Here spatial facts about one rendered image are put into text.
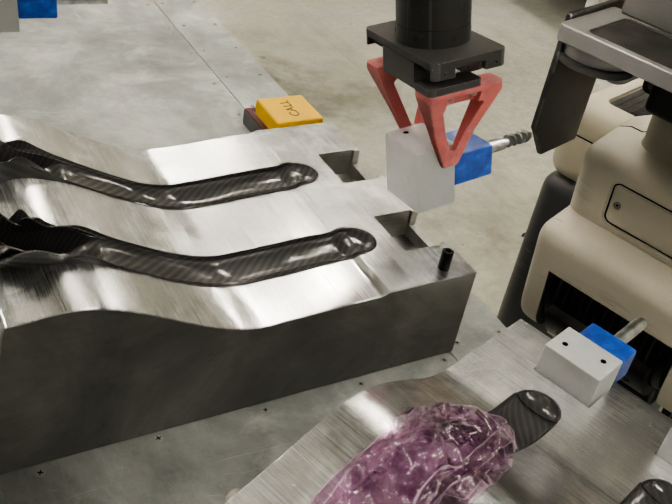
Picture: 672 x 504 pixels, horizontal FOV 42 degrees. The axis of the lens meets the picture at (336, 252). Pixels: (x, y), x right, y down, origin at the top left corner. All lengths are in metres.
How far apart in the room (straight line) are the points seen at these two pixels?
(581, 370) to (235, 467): 0.27
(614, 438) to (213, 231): 0.35
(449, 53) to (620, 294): 0.42
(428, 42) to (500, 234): 1.83
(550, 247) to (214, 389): 0.48
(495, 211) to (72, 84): 1.65
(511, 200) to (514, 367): 1.95
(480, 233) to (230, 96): 1.42
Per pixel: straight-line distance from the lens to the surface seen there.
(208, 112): 1.09
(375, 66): 0.72
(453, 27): 0.67
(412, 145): 0.71
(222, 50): 1.25
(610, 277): 0.99
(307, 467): 0.56
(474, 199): 2.60
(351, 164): 0.87
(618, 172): 0.98
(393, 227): 0.79
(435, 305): 0.73
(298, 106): 1.05
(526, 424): 0.68
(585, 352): 0.71
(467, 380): 0.69
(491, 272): 2.32
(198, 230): 0.73
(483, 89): 0.68
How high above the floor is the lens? 1.31
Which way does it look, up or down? 36 degrees down
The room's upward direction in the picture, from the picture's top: 11 degrees clockwise
